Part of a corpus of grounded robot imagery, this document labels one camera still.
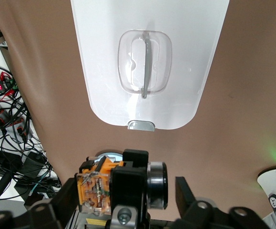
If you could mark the white lidded storage box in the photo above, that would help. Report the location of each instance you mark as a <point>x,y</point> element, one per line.
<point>104,71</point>

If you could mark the grey power strip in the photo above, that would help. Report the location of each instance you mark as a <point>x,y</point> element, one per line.
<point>9,126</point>

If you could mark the light blue round plate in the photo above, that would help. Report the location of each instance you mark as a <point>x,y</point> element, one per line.
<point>109,153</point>

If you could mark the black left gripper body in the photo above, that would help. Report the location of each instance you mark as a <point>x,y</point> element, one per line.
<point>92,221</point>

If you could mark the brown table cover mat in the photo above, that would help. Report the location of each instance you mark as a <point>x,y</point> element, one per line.
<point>235,119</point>

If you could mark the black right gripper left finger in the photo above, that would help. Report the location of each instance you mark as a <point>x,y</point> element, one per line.
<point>44,214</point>

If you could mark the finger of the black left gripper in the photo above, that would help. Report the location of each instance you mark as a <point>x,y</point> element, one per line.
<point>128,186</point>

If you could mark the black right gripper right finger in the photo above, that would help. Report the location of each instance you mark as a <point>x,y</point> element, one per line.
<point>192,214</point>

